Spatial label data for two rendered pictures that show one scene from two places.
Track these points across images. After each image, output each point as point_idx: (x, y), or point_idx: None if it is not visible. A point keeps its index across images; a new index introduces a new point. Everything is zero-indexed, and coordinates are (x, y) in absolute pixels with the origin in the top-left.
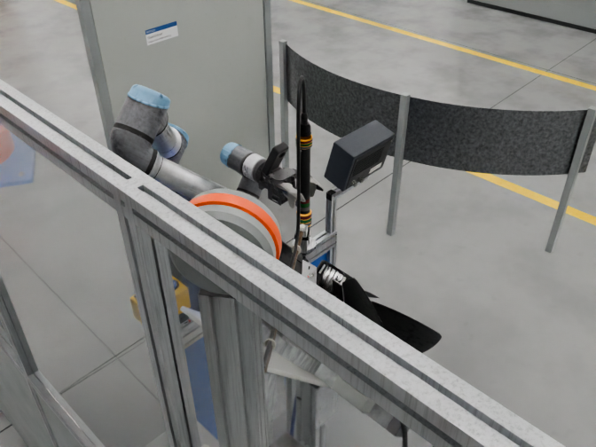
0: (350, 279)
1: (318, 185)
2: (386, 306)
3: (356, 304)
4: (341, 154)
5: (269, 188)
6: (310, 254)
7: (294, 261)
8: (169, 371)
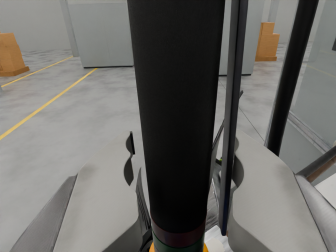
0: (220, 134)
1: (130, 131)
2: (145, 203)
3: (211, 162)
4: None
5: None
6: None
7: (306, 166)
8: None
